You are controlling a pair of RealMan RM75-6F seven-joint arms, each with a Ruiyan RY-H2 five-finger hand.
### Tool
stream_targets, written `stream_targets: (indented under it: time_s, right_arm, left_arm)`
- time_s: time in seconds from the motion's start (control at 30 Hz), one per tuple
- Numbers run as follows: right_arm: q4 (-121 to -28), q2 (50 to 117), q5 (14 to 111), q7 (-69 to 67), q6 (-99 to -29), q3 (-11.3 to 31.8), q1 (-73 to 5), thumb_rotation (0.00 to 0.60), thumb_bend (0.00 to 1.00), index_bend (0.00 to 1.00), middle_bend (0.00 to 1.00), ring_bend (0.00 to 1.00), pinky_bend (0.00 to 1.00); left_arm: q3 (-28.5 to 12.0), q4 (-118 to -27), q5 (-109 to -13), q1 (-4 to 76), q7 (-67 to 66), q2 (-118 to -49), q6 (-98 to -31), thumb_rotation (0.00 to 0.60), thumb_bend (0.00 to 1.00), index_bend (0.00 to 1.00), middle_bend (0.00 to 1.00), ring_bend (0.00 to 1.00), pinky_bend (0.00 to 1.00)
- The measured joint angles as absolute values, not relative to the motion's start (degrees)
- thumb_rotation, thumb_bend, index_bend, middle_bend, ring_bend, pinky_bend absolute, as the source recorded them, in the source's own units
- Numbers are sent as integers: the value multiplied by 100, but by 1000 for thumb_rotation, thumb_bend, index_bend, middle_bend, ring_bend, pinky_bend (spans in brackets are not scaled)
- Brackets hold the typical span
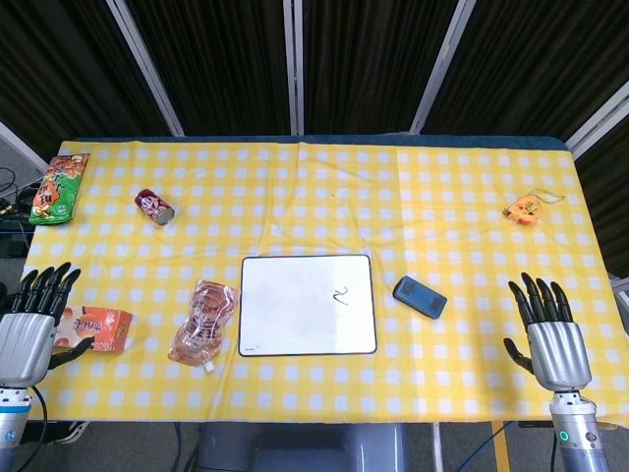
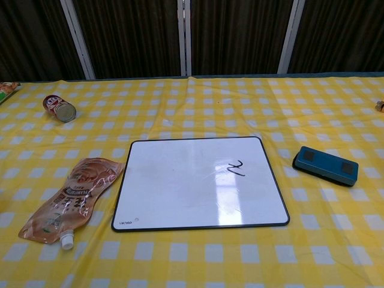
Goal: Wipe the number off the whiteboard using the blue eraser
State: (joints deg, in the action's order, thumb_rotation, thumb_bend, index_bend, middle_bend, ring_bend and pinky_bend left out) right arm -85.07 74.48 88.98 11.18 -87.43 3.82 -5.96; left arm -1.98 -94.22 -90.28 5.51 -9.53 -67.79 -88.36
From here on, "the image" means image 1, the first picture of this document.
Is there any black equipment with cables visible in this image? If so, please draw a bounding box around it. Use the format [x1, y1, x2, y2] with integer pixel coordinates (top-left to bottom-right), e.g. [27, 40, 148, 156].
[0, 165, 34, 258]

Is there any small orange yellow packet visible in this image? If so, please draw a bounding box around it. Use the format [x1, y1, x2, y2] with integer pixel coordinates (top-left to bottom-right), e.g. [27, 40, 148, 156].
[501, 189, 566, 227]

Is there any white drawing board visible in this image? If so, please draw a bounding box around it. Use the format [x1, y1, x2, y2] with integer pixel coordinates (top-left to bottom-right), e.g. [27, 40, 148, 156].
[238, 254, 378, 358]

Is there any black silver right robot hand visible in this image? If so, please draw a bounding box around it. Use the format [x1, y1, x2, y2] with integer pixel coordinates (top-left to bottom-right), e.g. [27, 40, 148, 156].
[503, 272, 593, 393]

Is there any white partition frame post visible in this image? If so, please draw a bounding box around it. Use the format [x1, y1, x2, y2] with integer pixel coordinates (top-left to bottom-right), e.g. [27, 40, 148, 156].
[0, 120, 50, 173]
[281, 0, 306, 136]
[409, 0, 477, 135]
[105, 0, 186, 138]
[564, 81, 629, 159]

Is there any red drink can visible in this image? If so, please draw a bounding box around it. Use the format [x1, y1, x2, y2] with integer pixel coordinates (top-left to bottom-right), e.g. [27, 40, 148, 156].
[135, 188, 177, 227]

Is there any dark blue eraser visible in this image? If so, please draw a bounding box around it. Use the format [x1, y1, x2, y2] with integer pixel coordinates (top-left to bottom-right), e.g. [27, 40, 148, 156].
[391, 274, 449, 322]

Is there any green orange snack bag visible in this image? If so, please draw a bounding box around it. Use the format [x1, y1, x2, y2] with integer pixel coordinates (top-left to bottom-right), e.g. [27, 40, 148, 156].
[28, 152, 92, 227]

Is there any yellow white checked tablecloth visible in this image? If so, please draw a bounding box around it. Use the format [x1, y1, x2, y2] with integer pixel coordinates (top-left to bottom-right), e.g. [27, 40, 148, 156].
[22, 140, 629, 427]

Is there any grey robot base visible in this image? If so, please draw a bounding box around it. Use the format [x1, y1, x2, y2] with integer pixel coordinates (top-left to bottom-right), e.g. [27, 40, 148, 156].
[196, 421, 409, 472]

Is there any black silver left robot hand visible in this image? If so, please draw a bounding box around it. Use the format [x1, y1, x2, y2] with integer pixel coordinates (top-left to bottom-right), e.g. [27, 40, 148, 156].
[0, 262, 95, 390]

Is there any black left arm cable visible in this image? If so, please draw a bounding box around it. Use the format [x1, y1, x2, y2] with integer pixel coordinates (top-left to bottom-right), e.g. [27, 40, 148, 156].
[29, 385, 50, 446]

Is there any orange white carton box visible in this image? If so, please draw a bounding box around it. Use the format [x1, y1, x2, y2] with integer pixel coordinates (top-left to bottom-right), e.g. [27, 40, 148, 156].
[52, 304, 135, 354]

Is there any white table leg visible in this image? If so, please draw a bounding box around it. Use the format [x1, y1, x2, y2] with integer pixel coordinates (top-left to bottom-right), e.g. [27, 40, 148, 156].
[430, 422, 445, 472]

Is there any dark brown pleated curtain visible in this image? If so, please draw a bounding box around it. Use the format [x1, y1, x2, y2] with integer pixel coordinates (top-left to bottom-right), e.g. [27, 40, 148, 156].
[125, 0, 298, 138]
[0, 0, 174, 158]
[574, 115, 629, 276]
[302, 0, 462, 136]
[421, 0, 629, 145]

